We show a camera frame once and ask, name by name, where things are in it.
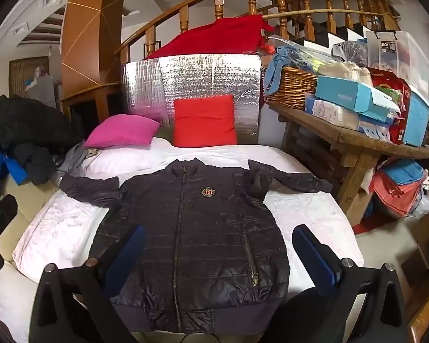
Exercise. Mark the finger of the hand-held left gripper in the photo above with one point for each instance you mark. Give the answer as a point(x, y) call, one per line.
point(1, 212)

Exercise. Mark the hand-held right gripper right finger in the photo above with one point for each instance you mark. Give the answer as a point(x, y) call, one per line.
point(314, 257)

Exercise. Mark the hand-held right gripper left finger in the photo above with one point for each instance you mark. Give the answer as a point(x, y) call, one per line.
point(128, 253)

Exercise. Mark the dark quilted jacket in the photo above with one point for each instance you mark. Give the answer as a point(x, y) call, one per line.
point(207, 228)

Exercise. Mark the beige sofa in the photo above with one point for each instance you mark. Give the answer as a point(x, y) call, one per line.
point(32, 203)

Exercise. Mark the white quilted bed blanket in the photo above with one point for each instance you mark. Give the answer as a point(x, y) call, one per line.
point(307, 207)

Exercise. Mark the black jacket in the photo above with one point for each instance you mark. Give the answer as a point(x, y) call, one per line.
point(35, 164)

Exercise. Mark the grey garment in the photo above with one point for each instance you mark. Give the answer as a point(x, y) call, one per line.
point(71, 159)

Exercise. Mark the black coat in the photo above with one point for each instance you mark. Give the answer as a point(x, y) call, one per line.
point(18, 121)

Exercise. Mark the salmon bag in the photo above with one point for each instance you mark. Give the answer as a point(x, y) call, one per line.
point(393, 193)

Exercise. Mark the clear plastic bag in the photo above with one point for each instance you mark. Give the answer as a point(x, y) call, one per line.
point(422, 203)

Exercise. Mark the wooden table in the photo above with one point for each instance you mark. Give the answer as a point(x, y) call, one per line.
point(343, 139)

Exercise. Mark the pink pillow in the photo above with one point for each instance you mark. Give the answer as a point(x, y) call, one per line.
point(121, 130)

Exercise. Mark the blue bag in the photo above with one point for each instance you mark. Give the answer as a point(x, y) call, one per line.
point(404, 171)

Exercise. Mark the grey appliance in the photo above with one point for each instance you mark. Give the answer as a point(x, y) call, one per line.
point(44, 91)

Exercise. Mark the dark wooden cabinet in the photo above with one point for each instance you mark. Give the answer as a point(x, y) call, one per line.
point(93, 110)

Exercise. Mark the woven bamboo blind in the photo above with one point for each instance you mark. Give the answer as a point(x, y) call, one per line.
point(21, 75)

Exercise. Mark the white printed paper pack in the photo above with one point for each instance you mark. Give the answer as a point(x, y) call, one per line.
point(373, 128)

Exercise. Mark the patterned tissue pack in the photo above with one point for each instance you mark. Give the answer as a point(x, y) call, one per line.
point(329, 112)

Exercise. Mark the red pillow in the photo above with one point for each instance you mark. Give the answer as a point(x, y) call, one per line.
point(203, 121)

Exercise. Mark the light blue cardboard box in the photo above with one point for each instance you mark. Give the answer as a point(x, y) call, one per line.
point(343, 94)

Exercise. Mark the light blue plastic bin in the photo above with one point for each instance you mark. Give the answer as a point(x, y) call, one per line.
point(416, 121)

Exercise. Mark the wicker basket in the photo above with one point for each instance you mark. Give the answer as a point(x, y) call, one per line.
point(289, 85)

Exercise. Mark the red gift box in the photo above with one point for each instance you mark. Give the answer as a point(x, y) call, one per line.
point(396, 89)

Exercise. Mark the cream wrapped pack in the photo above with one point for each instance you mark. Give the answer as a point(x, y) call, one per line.
point(343, 69)

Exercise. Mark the orange wooden column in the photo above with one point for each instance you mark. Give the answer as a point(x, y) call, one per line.
point(89, 43)

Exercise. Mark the silver insulation mat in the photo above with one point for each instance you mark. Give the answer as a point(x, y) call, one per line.
point(200, 75)

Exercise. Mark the blue cloth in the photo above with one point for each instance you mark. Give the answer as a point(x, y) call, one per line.
point(277, 64)

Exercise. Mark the dark dotted plastic bag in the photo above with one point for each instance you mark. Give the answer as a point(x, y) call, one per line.
point(350, 51)

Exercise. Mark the white staircase steps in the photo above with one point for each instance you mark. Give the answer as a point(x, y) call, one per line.
point(320, 44)

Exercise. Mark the clear plastic storage box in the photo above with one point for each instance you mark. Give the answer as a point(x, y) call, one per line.
point(407, 57)

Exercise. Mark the red cloth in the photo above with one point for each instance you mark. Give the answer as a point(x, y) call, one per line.
point(218, 35)

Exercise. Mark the wooden stair railing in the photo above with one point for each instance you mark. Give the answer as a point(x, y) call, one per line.
point(219, 7)

